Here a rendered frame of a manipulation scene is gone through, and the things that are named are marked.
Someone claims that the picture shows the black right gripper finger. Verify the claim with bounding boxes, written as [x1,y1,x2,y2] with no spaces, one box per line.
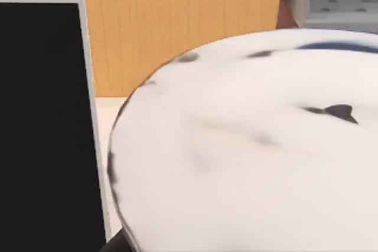
[100,228,134,252]

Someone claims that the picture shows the white cup with dark marks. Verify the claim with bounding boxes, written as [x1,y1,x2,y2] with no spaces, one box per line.
[108,27,378,252]

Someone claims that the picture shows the framed blackboard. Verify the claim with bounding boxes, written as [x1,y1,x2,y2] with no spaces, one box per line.
[0,0,112,252]

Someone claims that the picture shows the pale wooden drawer front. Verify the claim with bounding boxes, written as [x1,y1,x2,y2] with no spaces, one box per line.
[0,0,285,98]

